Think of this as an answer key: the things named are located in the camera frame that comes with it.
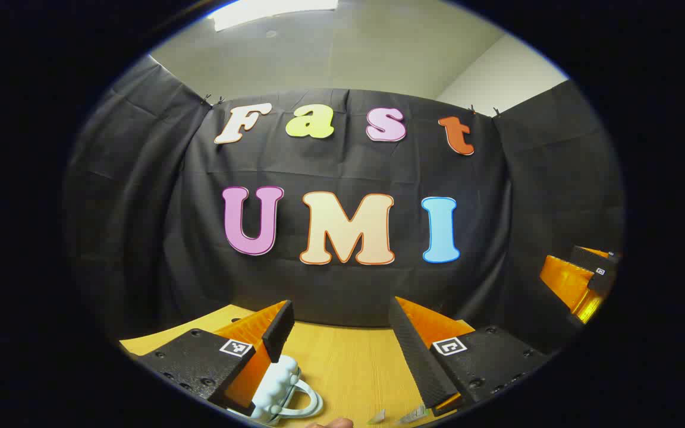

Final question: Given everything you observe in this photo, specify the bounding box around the ceiling light panel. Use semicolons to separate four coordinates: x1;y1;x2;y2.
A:
209;0;339;32

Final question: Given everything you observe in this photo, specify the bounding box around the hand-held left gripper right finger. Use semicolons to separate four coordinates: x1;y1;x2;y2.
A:
388;295;549;418

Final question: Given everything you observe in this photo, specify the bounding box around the black backdrop cloth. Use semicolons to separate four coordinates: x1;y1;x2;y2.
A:
63;56;626;357

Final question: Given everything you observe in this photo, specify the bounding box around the light blue bumpy suitcase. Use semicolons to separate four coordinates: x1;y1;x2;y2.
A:
228;355;324;424

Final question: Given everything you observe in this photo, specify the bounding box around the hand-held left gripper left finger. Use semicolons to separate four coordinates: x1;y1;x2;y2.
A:
130;300;296;418

